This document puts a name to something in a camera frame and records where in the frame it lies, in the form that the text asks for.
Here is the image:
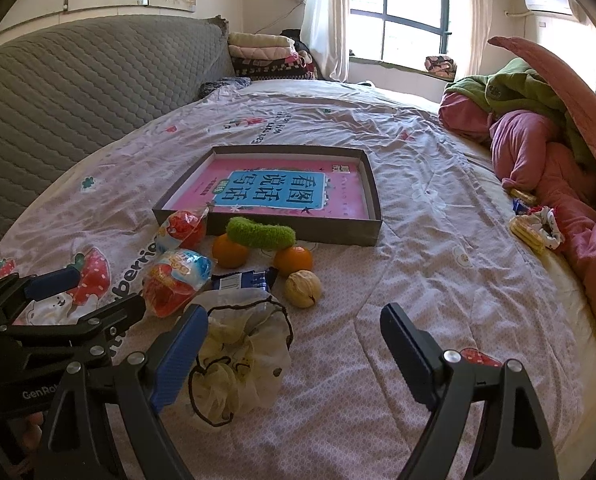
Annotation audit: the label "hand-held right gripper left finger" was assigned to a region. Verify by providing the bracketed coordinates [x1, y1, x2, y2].
[33, 304, 210, 480]

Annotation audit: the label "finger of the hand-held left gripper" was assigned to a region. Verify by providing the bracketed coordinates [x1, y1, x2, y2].
[0, 294, 147, 361]
[0, 266, 82, 331]

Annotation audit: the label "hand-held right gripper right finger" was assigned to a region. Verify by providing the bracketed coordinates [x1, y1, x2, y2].
[379, 302, 561, 480]

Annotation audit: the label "blue orange toy egg packet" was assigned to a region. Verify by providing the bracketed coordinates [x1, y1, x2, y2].
[142, 249, 214, 318]

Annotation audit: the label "blue snack packet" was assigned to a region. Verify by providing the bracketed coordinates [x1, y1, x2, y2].
[210, 267, 280, 293]

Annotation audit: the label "red white toy egg packet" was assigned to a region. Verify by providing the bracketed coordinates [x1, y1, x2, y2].
[155, 207, 211, 256]

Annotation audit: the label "orange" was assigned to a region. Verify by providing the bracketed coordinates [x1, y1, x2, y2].
[212, 234, 250, 269]
[273, 245, 314, 277]

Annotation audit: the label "green fuzzy scrunchie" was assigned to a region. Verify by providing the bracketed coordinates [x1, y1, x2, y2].
[226, 216, 297, 251]

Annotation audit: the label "grey cardboard tray box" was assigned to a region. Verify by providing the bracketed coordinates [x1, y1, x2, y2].
[151, 145, 383, 247]

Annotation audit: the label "person's left hand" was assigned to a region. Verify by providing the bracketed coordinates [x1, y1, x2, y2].
[19, 409, 46, 453]

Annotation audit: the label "grey quilted headboard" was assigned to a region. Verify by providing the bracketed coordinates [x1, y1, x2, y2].
[0, 14, 236, 266]

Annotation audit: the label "pink blue picture book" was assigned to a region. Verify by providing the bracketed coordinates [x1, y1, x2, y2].
[170, 156, 371, 221]

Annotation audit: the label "small items near bedding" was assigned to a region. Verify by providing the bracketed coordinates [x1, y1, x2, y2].
[525, 205, 564, 251]

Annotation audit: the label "pink quilt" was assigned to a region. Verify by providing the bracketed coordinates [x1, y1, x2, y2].
[438, 90, 596, 346]

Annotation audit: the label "dark patterned cloth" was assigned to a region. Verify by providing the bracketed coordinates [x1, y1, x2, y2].
[200, 76, 251, 97]

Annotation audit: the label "stack of folded blankets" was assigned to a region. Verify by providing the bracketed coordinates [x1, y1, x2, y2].
[226, 31, 319, 81]

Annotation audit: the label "green garment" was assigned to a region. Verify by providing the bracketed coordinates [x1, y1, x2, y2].
[445, 57, 596, 171]

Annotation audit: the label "folded patterned cloth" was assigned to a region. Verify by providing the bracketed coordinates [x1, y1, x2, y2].
[424, 55, 457, 78]

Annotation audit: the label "pink fleece blanket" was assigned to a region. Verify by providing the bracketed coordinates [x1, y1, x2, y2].
[487, 36, 596, 211]

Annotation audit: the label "dark clothing pile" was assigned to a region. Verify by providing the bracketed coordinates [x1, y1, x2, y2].
[280, 29, 311, 53]

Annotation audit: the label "white curtain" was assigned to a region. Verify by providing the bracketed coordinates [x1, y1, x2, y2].
[465, 0, 494, 78]
[300, 0, 351, 82]

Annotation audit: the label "window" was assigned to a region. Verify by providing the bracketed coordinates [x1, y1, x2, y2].
[348, 0, 451, 68]

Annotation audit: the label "white air conditioner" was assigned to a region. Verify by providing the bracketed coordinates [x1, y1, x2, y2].
[523, 0, 586, 23]

